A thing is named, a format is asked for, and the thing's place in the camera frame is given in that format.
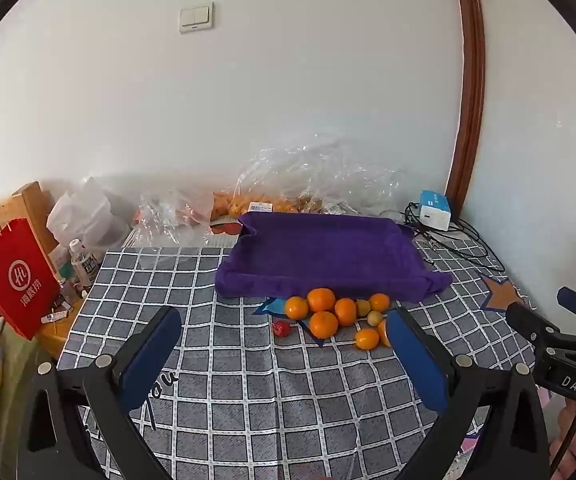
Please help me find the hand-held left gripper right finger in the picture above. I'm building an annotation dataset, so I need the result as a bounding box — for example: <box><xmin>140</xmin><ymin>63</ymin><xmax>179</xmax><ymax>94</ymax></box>
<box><xmin>385</xmin><ymin>306</ymin><xmax>551</xmax><ymax>480</ymax></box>

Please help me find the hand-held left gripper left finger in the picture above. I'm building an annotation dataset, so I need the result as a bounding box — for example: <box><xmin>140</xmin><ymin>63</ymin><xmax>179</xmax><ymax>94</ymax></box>
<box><xmin>15</xmin><ymin>305</ymin><xmax>183</xmax><ymax>480</ymax></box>

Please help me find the purple towel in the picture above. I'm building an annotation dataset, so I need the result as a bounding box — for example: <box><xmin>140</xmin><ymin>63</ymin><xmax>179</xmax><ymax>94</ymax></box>
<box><xmin>215</xmin><ymin>211</ymin><xmax>454</xmax><ymax>306</ymax></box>

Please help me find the person's right hand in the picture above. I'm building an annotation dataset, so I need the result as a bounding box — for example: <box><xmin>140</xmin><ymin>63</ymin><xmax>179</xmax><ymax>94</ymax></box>
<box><xmin>549</xmin><ymin>400</ymin><xmax>576</xmax><ymax>480</ymax></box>

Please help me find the wooden side table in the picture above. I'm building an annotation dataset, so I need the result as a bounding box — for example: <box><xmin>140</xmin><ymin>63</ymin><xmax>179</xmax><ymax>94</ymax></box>
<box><xmin>35</xmin><ymin>285</ymin><xmax>89</xmax><ymax>361</ymax></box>

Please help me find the clear plastic bottle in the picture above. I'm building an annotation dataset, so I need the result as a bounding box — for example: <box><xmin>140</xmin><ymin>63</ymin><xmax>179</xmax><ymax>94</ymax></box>
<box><xmin>69</xmin><ymin>239</ymin><xmax>100</xmax><ymax>289</ymax></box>

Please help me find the grey checked tablecloth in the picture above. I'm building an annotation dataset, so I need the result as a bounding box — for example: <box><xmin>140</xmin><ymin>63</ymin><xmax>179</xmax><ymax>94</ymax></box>
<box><xmin>55</xmin><ymin>237</ymin><xmax>539</xmax><ymax>480</ymax></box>

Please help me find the crumpled clear plastic bag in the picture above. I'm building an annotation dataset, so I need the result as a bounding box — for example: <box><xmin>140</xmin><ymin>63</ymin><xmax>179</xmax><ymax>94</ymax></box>
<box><xmin>130</xmin><ymin>187</ymin><xmax>219</xmax><ymax>249</ymax></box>

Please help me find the fruit print cardboard box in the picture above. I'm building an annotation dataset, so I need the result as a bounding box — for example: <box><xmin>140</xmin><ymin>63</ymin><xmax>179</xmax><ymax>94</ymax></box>
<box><xmin>209</xmin><ymin>217</ymin><xmax>243</xmax><ymax>237</ymax></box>

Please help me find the white and blue charger box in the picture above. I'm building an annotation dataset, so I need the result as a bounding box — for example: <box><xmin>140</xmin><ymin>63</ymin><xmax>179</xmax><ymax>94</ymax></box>
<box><xmin>418</xmin><ymin>190</ymin><xmax>453</xmax><ymax>231</ymax></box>

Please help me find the red paper bag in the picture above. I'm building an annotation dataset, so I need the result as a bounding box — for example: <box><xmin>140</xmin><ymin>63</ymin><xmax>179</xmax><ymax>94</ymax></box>
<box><xmin>0</xmin><ymin>204</ymin><xmax>62</xmax><ymax>342</ymax></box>

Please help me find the white plastic bag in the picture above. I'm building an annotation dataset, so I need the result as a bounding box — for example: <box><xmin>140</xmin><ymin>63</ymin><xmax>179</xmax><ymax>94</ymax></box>
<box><xmin>46</xmin><ymin>176</ymin><xmax>131</xmax><ymax>252</ymax></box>

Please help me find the clear bag of brown fruit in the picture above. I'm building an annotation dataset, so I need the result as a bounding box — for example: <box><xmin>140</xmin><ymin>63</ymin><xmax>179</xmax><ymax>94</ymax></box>
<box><xmin>298</xmin><ymin>157</ymin><xmax>409</xmax><ymax>220</ymax></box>

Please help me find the pile of bagged kumquats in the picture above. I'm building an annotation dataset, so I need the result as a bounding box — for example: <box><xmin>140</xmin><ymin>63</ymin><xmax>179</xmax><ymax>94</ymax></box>
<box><xmin>212</xmin><ymin>191</ymin><xmax>301</xmax><ymax>221</ymax></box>

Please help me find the clear plastic bag with label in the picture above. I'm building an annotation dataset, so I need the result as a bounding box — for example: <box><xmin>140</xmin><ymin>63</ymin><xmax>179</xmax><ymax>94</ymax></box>
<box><xmin>233</xmin><ymin>132</ymin><xmax>349</xmax><ymax>217</ymax></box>

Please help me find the black cable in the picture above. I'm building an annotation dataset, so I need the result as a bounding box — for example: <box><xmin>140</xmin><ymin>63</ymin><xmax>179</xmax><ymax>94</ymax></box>
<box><xmin>400</xmin><ymin>202</ymin><xmax>494</xmax><ymax>273</ymax></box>

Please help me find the wooden chair frame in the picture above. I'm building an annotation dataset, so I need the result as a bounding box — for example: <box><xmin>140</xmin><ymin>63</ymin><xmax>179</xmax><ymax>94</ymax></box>
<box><xmin>0</xmin><ymin>181</ymin><xmax>59</xmax><ymax>261</ymax></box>

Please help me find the brown wooden door frame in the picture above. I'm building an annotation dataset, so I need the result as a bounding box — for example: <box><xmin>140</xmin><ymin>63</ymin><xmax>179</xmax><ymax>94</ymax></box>
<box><xmin>443</xmin><ymin>0</ymin><xmax>487</xmax><ymax>218</ymax></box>

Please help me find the white light switch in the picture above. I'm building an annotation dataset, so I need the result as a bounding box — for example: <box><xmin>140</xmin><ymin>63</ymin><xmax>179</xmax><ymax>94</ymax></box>
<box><xmin>179</xmin><ymin>2</ymin><xmax>215</xmax><ymax>35</ymax></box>

